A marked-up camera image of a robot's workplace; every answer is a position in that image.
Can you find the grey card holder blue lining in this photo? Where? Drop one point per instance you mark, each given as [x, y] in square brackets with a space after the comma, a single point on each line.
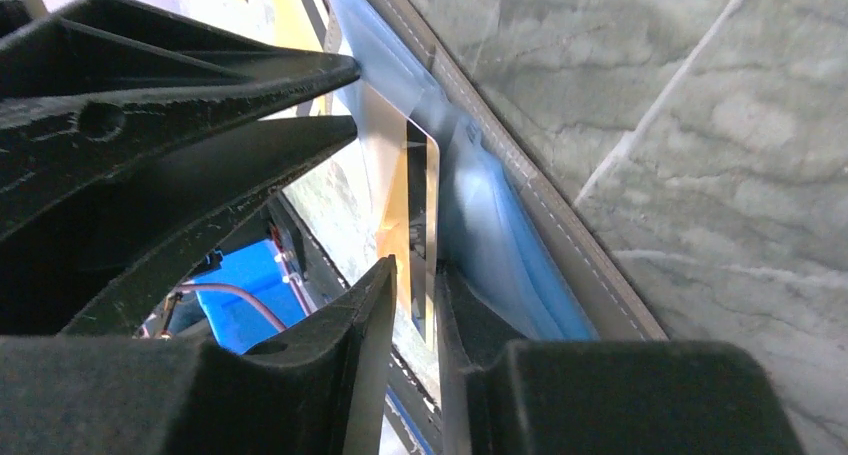
[524, 251]

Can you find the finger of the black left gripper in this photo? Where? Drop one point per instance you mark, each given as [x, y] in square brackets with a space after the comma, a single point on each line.
[98, 262]
[98, 86]

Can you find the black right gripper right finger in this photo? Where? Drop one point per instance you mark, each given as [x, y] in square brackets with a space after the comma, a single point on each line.
[502, 393]

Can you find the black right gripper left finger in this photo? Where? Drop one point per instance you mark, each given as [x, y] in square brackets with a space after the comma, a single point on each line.
[319, 387]

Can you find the gold card black stripe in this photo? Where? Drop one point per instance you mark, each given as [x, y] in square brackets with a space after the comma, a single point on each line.
[402, 170]

